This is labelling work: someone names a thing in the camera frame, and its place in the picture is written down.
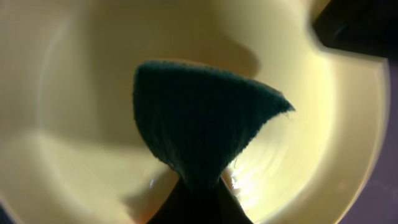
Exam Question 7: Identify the yellow plate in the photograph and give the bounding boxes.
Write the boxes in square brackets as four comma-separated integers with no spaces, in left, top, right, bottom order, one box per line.
[0,0,392,224]

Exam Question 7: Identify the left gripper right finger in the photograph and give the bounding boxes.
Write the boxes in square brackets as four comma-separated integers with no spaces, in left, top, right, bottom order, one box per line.
[201,178,252,224]

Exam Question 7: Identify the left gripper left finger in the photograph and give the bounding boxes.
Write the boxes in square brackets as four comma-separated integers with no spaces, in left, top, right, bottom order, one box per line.
[147,179,202,224]

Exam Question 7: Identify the green yellow sponge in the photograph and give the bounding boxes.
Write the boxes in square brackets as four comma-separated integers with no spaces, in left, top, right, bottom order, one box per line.
[132,60,293,191]

